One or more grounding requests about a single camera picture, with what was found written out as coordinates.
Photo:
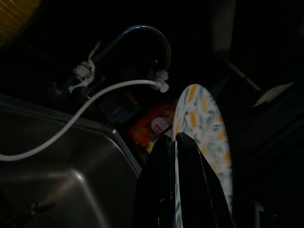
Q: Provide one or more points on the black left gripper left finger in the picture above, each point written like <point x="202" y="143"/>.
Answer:
<point x="156" y="180"/>

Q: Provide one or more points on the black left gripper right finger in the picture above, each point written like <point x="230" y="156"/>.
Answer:
<point x="199" y="190"/>

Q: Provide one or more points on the floral patterned plate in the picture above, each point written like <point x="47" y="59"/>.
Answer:
<point x="204" y="114"/>

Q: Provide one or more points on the red hand soap pump bottle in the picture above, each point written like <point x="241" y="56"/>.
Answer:
<point x="152" y="123"/>

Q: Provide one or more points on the clear plastic sponge holder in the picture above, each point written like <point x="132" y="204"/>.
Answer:
<point x="118" y="110"/>

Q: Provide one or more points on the stainless steel sink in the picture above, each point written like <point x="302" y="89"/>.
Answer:
<point x="71" y="166"/>

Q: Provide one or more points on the chrome gooseneck faucet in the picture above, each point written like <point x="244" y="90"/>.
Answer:
<point x="166" y="45"/>

